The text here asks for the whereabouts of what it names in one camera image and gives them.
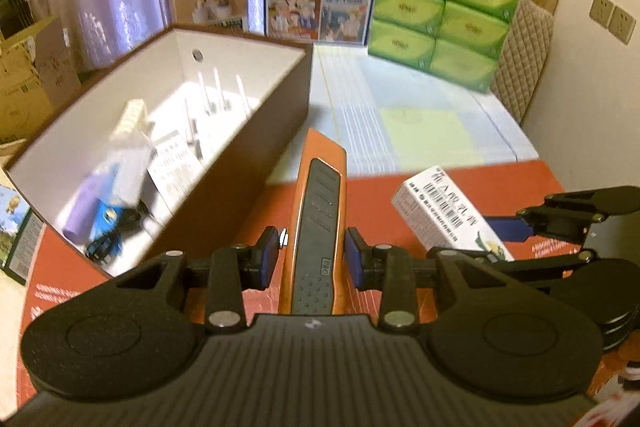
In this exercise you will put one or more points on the large white medicine box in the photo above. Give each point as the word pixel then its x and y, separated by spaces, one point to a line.
pixel 175 172

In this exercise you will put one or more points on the clear plastic box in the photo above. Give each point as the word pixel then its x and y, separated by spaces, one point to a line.
pixel 125 172

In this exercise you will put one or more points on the brown storage box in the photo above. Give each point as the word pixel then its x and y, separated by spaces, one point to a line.
pixel 240 177

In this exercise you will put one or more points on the purple cylinder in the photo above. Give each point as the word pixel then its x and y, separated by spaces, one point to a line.
pixel 85 212

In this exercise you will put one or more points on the pale checked tablecloth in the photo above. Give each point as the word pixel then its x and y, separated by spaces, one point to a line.
pixel 400 117

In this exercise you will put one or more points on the chair with quilted cover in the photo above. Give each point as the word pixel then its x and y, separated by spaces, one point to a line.
pixel 525 57

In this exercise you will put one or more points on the beige wall socket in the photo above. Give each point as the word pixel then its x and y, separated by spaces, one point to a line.
pixel 602 9
pixel 623 25

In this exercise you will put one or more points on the landscape print book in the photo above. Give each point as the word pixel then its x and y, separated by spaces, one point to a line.
pixel 15 227

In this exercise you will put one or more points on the pack of green tissue packets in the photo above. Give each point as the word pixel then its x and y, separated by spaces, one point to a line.
pixel 440 17

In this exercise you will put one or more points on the small white medicine box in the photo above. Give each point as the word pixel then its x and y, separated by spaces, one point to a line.
pixel 435 207

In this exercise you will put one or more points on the red white printed packet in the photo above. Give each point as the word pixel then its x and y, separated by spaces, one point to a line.
pixel 620 387

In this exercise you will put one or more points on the red printed mat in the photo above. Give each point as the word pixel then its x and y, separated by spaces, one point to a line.
pixel 362 207

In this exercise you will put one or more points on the white wifi router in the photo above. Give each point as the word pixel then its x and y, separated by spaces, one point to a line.
pixel 220 132

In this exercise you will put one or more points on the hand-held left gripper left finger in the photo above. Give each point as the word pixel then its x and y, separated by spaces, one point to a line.
pixel 270 259

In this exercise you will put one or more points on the blue white tube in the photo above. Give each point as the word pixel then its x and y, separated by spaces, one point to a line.
pixel 107 217

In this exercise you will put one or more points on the cardboard box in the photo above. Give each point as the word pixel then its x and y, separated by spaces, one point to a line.
pixel 30 72

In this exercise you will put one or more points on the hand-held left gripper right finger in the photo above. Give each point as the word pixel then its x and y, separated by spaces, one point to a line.
pixel 354 262

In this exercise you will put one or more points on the orange utility knife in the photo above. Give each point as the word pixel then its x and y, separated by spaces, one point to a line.
pixel 315 232

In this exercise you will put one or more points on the white hair clip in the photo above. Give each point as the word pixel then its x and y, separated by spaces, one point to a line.
pixel 130 122

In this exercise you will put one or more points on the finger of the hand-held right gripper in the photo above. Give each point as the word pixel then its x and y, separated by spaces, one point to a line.
pixel 540 272
pixel 505 228

